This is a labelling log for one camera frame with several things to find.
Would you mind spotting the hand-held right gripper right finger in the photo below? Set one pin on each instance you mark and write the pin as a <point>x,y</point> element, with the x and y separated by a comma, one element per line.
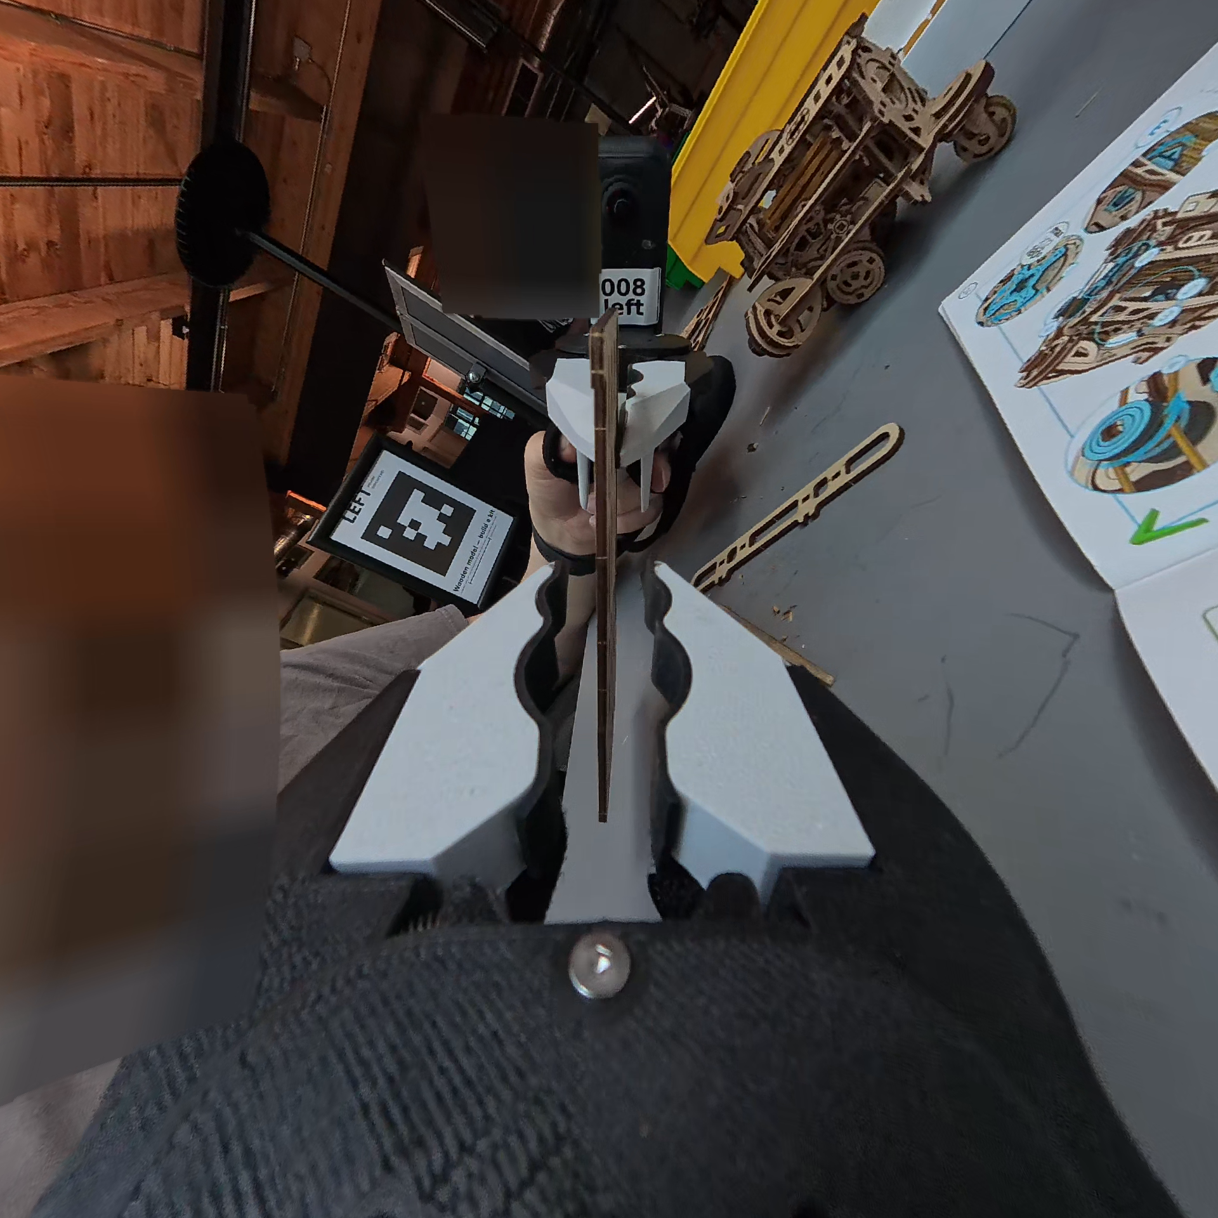
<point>751,762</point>

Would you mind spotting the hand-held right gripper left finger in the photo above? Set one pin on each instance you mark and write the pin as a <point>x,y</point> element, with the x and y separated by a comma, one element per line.
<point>447,762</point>

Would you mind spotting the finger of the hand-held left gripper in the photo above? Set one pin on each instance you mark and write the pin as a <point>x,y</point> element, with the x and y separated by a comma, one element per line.
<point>569,399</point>
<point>657,409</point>

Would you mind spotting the plywood parts sheet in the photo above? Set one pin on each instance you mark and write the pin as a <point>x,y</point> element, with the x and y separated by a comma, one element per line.
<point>604,572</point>

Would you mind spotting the slotted wooden model strip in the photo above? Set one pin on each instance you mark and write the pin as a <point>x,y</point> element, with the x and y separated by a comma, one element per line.
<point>825,483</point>

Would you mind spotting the assembled wooden model vehicle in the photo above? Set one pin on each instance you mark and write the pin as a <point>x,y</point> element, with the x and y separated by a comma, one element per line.
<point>837,172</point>

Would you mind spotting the person's left hand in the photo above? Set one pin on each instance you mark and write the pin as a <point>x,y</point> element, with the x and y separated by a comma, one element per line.
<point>562,524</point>

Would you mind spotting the green plastic bins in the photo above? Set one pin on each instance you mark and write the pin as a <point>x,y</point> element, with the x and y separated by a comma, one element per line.
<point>683,269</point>

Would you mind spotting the wooden lattice scrap sheet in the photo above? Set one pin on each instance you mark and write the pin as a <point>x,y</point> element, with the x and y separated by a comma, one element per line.
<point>707,314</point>

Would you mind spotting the thin wooden stick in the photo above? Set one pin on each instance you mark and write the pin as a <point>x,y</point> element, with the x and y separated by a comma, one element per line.
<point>780,646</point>

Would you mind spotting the stacked yellow plastic bins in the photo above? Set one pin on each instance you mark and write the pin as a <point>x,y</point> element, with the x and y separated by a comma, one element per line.
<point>751,124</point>

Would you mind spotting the black framed marker sign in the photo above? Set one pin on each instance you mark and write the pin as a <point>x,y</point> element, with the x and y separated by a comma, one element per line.
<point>419,524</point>

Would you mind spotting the black pole with disc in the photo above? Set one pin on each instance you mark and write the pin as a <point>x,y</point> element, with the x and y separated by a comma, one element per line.
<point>224,215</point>

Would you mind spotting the illustrated instruction booklet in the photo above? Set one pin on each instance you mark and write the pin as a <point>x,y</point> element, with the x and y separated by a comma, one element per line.
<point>1175,685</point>

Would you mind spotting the grey metal rail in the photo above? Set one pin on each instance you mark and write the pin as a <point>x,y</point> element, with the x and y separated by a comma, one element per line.
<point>419,314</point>

